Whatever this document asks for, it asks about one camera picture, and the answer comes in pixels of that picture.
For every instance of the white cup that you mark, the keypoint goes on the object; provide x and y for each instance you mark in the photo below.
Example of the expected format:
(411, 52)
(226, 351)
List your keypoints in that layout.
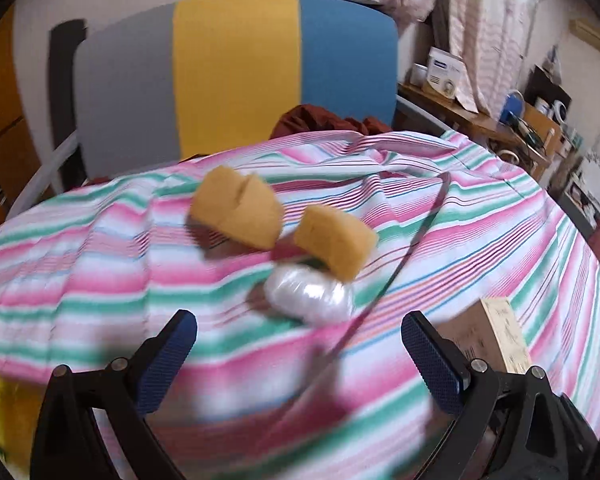
(419, 74)

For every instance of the grey yellow blue chair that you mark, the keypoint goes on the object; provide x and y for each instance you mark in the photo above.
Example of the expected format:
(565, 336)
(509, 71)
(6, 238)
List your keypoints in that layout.
(230, 75)

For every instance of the large yellow sponge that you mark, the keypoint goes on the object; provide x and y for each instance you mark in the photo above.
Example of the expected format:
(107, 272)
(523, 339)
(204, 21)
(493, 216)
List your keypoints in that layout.
(235, 207)

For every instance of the blue round container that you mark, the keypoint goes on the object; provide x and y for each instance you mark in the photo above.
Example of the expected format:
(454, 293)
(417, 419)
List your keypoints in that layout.
(511, 107)

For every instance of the dark red cloth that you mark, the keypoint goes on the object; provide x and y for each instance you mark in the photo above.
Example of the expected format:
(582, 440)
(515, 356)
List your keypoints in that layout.
(325, 121)

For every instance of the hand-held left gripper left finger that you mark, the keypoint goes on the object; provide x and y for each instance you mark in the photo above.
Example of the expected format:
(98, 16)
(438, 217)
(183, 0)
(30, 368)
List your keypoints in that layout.
(164, 362)

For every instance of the wooden side desk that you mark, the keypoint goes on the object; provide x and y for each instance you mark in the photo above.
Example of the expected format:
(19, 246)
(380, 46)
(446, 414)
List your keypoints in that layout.
(472, 120)

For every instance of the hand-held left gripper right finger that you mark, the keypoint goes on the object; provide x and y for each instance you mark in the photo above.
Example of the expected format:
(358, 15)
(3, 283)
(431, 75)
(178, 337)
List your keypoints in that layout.
(434, 362)

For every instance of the white box with blue label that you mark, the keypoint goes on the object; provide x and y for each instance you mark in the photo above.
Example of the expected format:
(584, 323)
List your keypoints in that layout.
(445, 72)

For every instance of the brown cardboard box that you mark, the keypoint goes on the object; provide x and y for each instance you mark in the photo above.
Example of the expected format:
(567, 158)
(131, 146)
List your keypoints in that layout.
(542, 127)

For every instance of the striped pink green tablecloth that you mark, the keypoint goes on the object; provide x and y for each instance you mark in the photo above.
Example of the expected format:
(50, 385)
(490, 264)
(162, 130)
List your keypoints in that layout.
(480, 240)

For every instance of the white plastic-wrapped ball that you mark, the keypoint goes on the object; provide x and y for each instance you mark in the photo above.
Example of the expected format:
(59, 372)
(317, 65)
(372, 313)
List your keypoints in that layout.
(310, 294)

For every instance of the small yellow sponge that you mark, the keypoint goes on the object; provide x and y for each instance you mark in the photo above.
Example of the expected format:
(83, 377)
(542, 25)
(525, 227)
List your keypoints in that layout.
(337, 240)

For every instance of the cream cardboard box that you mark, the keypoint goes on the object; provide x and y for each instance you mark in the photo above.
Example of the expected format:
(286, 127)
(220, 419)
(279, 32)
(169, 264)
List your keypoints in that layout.
(485, 332)

